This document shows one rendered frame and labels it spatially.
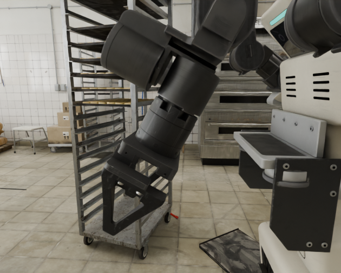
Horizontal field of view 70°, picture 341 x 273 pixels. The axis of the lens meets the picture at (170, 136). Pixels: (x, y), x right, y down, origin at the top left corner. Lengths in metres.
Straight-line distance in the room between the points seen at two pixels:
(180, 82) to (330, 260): 0.42
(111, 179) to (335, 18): 0.25
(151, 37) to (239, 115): 3.34
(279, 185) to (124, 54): 0.30
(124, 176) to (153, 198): 0.03
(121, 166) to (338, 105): 0.34
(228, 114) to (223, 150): 0.53
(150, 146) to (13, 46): 5.38
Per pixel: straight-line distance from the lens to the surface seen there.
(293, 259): 0.62
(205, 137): 3.54
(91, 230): 1.94
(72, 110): 1.67
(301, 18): 0.32
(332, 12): 0.27
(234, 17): 0.25
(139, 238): 1.70
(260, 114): 3.65
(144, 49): 0.27
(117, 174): 0.24
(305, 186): 0.44
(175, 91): 0.26
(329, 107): 0.47
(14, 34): 5.60
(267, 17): 0.59
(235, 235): 2.10
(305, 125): 0.49
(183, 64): 0.26
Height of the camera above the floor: 1.15
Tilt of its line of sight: 11 degrees down
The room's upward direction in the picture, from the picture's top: straight up
